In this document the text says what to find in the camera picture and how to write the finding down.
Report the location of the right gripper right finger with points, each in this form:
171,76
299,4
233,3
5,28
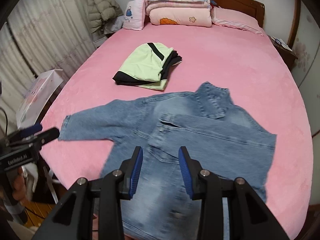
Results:
225,203

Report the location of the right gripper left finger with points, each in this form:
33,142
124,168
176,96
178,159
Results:
72,217

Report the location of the blue denim jacket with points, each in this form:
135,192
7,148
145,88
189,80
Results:
222,136

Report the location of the left hand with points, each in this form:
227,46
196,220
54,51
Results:
19,188

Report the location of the white cartoon box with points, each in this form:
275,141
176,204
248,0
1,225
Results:
37,96

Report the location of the beige curtain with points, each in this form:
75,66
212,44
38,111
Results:
41,35

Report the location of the pink bed sheet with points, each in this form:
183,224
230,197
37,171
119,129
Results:
246,64

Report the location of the green and black folded garment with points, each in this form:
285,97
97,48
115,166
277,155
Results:
148,66

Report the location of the grey puffer jacket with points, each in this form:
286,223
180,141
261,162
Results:
100,12

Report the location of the dark wooden nightstand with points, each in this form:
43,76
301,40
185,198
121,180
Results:
288,57

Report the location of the small pink cartoon pillow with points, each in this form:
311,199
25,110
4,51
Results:
134,15

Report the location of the items on nightstand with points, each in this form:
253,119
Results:
281,43

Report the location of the pink folded quilt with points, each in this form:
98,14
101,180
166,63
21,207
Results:
181,16

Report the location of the wooden headboard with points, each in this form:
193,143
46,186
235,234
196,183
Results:
249,7

